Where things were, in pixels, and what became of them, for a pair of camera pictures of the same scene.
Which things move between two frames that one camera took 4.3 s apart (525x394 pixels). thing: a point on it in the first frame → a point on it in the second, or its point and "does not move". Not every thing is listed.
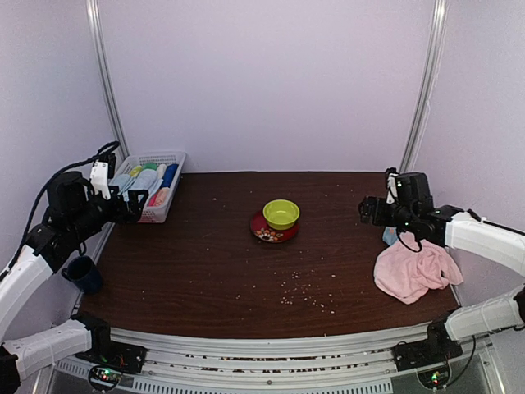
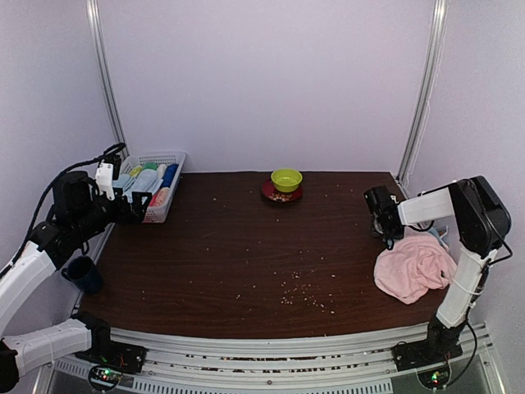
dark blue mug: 83,272 does not move
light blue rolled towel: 146,180 does not move
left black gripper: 134,211 does not move
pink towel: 409,276 does not move
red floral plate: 260,229 → 275,195
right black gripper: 367,203 → 397,235
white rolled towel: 161,171 does not move
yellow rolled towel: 134,172 does not move
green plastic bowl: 281,214 → 286,180
